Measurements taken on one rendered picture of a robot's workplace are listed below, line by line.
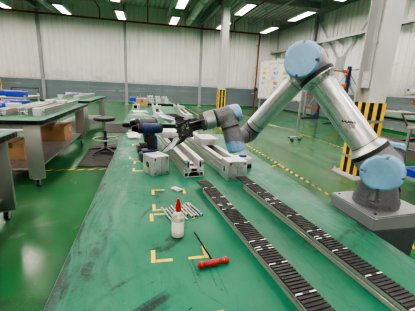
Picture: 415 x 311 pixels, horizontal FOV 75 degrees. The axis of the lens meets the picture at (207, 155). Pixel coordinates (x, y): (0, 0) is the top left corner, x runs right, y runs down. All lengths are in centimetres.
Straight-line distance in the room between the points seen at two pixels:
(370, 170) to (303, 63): 38
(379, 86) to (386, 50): 46
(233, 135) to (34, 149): 277
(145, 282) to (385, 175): 72
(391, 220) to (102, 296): 89
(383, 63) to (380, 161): 360
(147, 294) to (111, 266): 13
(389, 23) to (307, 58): 363
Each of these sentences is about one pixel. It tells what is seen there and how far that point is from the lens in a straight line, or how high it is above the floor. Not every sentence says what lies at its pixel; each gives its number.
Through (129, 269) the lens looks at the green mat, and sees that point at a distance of 73.
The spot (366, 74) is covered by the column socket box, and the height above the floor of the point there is 148.
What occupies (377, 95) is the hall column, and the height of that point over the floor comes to 120.
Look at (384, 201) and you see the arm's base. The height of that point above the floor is 86.
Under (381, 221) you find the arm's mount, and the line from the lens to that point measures 108.
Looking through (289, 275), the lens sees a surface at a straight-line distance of 69.
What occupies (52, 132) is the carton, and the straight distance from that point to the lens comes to 505.
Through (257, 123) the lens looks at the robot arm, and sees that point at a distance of 116.
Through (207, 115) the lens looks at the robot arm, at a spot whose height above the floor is 110.
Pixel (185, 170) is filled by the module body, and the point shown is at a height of 81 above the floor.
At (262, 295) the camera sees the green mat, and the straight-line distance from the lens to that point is 67.
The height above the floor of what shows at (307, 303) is 81.
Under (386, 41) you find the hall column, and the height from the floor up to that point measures 190.
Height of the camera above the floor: 122
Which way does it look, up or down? 14 degrees down
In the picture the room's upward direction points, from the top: 3 degrees clockwise
